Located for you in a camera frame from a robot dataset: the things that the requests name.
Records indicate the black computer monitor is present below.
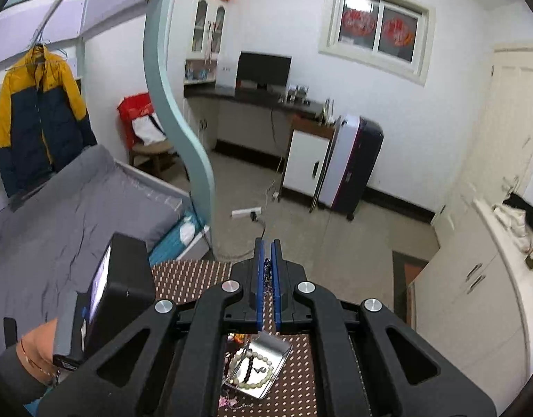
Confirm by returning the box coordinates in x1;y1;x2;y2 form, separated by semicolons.
237;51;293;90

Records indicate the dark desk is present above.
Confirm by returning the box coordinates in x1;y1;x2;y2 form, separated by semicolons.
184;83;337;157

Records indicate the black cloth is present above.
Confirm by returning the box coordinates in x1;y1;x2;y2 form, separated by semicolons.
503;192;533;235

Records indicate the small white cabinet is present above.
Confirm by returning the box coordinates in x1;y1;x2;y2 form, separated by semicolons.
281;115;337;196

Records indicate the person's left hand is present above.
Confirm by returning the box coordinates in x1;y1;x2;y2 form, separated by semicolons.
21;318;60;385

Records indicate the white glass door cabinet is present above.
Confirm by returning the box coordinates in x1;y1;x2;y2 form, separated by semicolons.
168;0;228;85

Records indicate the white tote bag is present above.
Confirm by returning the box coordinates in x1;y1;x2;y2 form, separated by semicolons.
134;113;168;146

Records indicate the grey metal bin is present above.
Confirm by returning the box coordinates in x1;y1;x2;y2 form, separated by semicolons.
220;332;293;400

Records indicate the teal bunk bed frame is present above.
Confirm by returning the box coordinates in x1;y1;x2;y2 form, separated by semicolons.
1;0;217;261

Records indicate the cream bead bracelet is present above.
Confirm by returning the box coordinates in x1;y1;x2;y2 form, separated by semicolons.
229;350;278;389

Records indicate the red round window decoration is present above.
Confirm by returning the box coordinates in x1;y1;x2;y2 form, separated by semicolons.
383;18;414;46
342;8;377;35

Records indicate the red bag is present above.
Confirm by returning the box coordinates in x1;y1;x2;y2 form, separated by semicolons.
117;92;156;148

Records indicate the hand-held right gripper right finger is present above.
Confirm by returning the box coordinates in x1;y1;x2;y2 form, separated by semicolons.
270;239;497;417

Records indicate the grey bedding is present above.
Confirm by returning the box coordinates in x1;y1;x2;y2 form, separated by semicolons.
0;145;184;357

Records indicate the pile of bead jewelry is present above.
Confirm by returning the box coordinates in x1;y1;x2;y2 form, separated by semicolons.
218;332;255;410

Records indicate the person's left forearm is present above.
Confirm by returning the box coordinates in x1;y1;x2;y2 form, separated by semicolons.
0;347;60;400

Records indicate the cream sideboard cabinet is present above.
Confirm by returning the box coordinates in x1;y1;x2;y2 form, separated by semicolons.
412;200;533;383

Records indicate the yellow and navy jacket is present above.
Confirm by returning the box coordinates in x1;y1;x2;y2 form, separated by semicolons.
0;43;97;198

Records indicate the white framed window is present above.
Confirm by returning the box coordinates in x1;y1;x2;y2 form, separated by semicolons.
318;0;436;88

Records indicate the cream door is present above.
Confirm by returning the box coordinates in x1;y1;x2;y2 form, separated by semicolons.
431;43;533;244

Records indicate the small desk frame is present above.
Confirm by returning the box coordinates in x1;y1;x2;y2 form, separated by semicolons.
286;83;311;104

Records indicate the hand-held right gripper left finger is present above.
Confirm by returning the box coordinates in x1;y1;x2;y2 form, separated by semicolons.
38;238;267;417

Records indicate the metal clothes hanger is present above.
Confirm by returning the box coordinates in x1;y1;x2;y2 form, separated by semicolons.
27;30;67;59

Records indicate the white and purple suitcase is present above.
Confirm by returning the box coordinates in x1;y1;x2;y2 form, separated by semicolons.
317;115;384;220

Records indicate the white carton box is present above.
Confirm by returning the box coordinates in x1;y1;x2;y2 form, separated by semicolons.
217;64;240;87

